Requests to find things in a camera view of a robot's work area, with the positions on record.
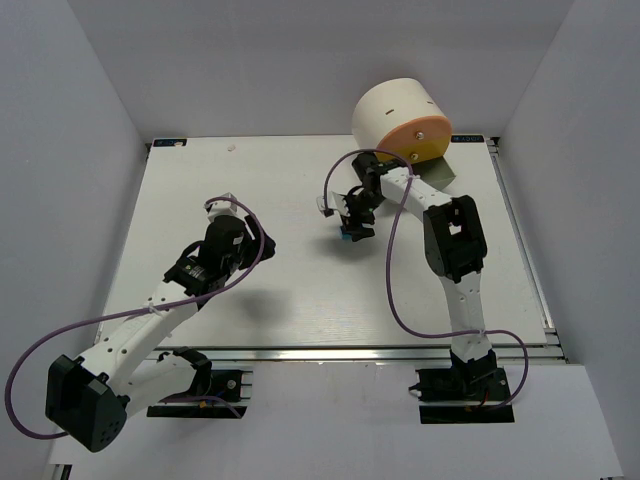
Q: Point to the white cylindrical drawer cabinet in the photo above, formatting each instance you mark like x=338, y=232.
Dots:
x=387, y=105

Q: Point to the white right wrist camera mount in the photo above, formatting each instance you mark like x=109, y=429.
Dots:
x=332, y=203

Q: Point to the yellow drawer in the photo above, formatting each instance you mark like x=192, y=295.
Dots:
x=426, y=150

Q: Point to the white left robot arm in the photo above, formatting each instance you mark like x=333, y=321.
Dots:
x=91, y=396

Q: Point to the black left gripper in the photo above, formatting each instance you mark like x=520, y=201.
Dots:
x=261, y=245

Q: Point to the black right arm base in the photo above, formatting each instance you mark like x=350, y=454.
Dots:
x=452, y=396

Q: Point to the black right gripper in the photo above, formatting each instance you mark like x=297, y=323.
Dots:
x=357, y=220

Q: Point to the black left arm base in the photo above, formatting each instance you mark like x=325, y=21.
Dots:
x=215, y=392

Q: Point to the orange drawer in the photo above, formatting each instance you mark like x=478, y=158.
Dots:
x=434, y=127

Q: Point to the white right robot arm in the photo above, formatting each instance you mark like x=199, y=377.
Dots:
x=454, y=246

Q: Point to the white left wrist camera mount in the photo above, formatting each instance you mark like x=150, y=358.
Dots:
x=223, y=205

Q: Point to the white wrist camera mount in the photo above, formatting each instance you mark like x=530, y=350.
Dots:
x=223, y=205
x=332, y=203

